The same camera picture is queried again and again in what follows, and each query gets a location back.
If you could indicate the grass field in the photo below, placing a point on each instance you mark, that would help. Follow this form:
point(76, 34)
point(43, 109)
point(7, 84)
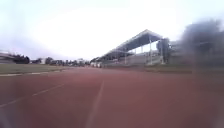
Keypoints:
point(23, 68)

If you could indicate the roofed grandstand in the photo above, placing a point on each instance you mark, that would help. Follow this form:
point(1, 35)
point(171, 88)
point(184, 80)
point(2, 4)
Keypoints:
point(140, 38)

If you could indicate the red running track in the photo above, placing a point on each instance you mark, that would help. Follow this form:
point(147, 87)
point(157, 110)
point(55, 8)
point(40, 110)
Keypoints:
point(133, 100)

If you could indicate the pale building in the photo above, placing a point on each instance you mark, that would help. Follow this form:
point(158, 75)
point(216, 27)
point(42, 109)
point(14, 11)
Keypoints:
point(6, 57)

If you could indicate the distant row of trees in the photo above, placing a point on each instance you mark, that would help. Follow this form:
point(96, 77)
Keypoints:
point(50, 61)

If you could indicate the grass strip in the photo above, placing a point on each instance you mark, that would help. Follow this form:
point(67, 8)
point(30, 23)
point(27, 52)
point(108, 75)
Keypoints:
point(166, 69)

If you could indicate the dark clump of trees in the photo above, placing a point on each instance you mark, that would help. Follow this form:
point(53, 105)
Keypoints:
point(203, 43)

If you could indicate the white painted lane lines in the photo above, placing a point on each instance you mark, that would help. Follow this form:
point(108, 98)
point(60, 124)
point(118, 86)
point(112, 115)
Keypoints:
point(95, 106)

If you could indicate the narrow dark tree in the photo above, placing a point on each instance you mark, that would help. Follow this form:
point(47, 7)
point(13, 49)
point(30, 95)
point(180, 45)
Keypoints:
point(163, 48)

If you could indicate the pale kerb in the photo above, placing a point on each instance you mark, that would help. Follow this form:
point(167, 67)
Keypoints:
point(13, 74)

